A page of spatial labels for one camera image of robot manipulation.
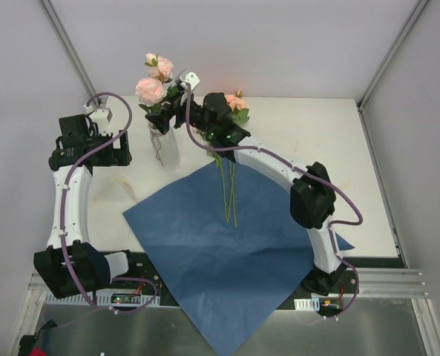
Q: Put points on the aluminium frame rail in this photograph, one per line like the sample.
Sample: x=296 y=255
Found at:
x=381 y=278

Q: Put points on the blue wrapping paper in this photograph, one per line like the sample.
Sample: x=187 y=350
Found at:
x=182 y=229

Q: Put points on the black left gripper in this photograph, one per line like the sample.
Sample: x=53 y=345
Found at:
x=122 y=147

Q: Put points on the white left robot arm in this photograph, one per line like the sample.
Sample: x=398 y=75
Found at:
x=70 y=263

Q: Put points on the red object bottom left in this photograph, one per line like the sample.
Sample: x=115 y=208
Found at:
x=37 y=352

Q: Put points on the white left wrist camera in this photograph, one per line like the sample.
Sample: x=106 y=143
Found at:
x=101 y=116

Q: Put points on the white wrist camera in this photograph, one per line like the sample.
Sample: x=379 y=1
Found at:
x=101 y=116
x=187 y=79

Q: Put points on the white ribbed ceramic vase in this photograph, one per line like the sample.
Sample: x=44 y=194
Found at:
x=165 y=148

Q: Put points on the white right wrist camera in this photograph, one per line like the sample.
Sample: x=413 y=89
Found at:
x=187 y=79

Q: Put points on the cream printed ribbon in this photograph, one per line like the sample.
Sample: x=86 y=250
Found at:
x=112 y=189

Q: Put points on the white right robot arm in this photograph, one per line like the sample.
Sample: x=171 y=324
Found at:
x=311 y=197

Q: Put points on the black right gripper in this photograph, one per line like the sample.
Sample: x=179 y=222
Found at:
x=177 y=112

